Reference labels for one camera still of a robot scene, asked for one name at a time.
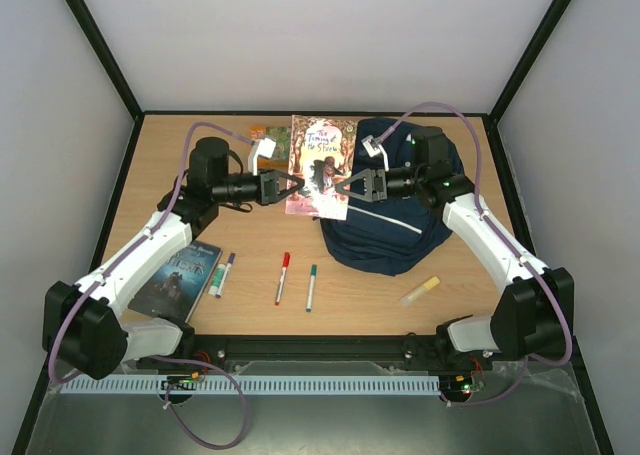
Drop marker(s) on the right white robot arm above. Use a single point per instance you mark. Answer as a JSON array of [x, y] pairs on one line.
[[534, 310]]

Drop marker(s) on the purple cap marker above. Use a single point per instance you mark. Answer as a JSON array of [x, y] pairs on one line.
[[226, 273]]

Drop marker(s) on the red cap marker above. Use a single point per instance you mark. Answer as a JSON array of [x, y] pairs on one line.
[[282, 278]]

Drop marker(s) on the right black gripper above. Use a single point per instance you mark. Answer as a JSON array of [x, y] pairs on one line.
[[378, 185]]

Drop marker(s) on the dark blue Wuthering Heights book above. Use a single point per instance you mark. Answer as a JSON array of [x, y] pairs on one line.
[[174, 290]]

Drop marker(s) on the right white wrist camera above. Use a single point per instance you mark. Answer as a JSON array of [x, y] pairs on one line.
[[374, 148]]

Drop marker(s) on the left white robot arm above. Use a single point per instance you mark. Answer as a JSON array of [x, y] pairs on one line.
[[83, 332]]

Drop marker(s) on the orange treehouse book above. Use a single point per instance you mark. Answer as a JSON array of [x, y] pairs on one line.
[[281, 135]]

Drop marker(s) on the light blue slotted cable duct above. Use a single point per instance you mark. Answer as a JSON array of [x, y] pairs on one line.
[[257, 385]]

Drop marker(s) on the green label glue stick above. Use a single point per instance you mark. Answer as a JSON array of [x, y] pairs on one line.
[[215, 281]]

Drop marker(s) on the navy blue backpack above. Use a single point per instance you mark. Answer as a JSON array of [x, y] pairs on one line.
[[388, 237]]

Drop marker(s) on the black aluminium frame rail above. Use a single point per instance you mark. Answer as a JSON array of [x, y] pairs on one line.
[[431, 353]]

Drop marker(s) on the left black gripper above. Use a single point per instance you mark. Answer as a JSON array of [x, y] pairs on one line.
[[269, 191]]

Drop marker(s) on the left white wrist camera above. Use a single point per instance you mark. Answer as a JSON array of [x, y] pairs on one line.
[[260, 148]]

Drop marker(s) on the green cap marker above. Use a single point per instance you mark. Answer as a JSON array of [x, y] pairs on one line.
[[311, 288]]

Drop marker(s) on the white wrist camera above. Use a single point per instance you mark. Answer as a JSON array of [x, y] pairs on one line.
[[260, 148], [374, 148]]

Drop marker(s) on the pink shrew paperback book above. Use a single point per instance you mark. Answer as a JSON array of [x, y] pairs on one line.
[[322, 153]]

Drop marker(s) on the yellow highlighter pen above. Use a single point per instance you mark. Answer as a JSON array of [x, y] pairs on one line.
[[420, 291]]

